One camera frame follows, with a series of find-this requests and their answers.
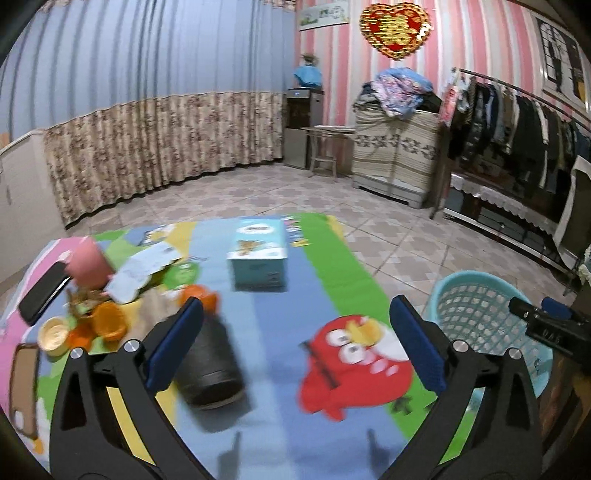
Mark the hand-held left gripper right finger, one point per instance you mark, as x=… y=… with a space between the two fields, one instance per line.
x=418 y=344

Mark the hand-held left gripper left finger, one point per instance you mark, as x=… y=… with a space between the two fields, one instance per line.
x=173 y=344

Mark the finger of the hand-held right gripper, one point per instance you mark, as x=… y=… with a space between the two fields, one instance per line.
x=556 y=308
x=521 y=308

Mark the light blue plastic basket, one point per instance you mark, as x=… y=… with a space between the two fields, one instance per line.
x=480 y=314

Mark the black cylindrical container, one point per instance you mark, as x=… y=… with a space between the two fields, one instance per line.
x=210 y=364

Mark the orange plastic cup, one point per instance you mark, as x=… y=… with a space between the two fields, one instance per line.
x=110 y=321

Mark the white paper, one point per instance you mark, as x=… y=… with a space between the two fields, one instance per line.
x=138 y=272

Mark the brown dried scraps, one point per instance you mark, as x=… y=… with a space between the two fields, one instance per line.
x=83 y=302

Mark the yellow round lid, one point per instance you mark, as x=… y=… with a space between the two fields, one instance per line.
x=53 y=336

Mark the low stand with lace cloth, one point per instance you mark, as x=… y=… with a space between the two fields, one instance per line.
x=503 y=212

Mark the colourful cartoon printed mat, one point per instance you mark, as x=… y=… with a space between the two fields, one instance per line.
x=277 y=369

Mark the pink cup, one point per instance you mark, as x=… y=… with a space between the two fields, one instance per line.
x=87 y=265

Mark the blue cartoon tissue box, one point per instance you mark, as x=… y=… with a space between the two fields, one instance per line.
x=257 y=258

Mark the black phone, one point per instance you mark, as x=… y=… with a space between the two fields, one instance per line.
x=44 y=293

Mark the brown phone case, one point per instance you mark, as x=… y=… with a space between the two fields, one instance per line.
x=25 y=387

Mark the row of hanging clothes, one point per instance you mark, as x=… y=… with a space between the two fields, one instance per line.
x=521 y=134

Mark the cloth covered cabinet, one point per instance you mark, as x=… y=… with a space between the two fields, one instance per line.
x=392 y=152

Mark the white cabinet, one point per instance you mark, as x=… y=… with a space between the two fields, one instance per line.
x=23 y=207

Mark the small wooden stool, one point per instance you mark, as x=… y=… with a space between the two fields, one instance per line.
x=325 y=147

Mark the metal clothes rack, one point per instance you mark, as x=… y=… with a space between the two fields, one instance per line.
x=517 y=86

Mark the blue and floral curtain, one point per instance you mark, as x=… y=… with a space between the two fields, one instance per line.
x=152 y=115

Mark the grey water dispenser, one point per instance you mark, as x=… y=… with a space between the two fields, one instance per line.
x=300 y=129

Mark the pile of clothes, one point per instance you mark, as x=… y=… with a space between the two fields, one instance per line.
x=399 y=90

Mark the blue bag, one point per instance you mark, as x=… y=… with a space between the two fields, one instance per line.
x=308 y=76

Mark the red gold heart decoration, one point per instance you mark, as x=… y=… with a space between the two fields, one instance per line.
x=395 y=27

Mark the white chair frame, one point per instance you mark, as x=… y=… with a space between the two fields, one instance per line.
x=569 y=203

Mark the framed wall picture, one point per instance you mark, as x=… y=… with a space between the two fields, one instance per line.
x=561 y=50

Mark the wall poster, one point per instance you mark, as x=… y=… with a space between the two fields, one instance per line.
x=323 y=14

